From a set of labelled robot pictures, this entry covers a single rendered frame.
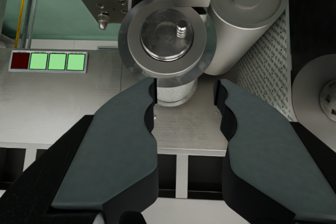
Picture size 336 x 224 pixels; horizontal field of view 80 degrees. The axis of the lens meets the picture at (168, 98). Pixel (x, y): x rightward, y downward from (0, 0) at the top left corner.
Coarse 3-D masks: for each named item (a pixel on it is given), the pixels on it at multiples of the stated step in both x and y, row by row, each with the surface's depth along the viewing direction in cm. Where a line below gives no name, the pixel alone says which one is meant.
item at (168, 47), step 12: (156, 12) 29; (168, 12) 29; (180, 12) 28; (144, 24) 28; (156, 24) 28; (168, 24) 29; (144, 36) 28; (156, 36) 28; (168, 36) 28; (192, 36) 28; (144, 48) 28; (156, 48) 28; (168, 48) 28; (180, 48) 28; (168, 60) 29
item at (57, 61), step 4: (52, 56) 64; (56, 56) 64; (60, 56) 64; (64, 56) 64; (52, 60) 64; (56, 60) 64; (60, 60) 64; (64, 60) 64; (52, 64) 64; (56, 64) 64; (60, 64) 64; (48, 68) 63; (52, 68) 63; (56, 68) 63; (60, 68) 63
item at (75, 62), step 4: (68, 56) 64; (72, 56) 64; (76, 56) 64; (80, 56) 64; (68, 60) 64; (72, 60) 64; (76, 60) 64; (80, 60) 64; (68, 64) 63; (72, 64) 63; (76, 64) 63; (80, 64) 63; (68, 68) 63; (72, 68) 63; (76, 68) 63; (80, 68) 63
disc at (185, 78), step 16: (144, 0) 31; (128, 16) 31; (208, 16) 30; (208, 32) 30; (128, 48) 30; (208, 48) 30; (128, 64) 30; (208, 64) 29; (160, 80) 29; (176, 80) 29; (192, 80) 29
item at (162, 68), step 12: (168, 0) 30; (144, 12) 30; (192, 12) 30; (132, 24) 30; (192, 24) 29; (132, 36) 29; (204, 36) 29; (132, 48) 29; (192, 48) 29; (144, 60) 29; (156, 60) 29; (180, 60) 28; (192, 60) 28; (156, 72) 28; (168, 72) 28; (180, 72) 29
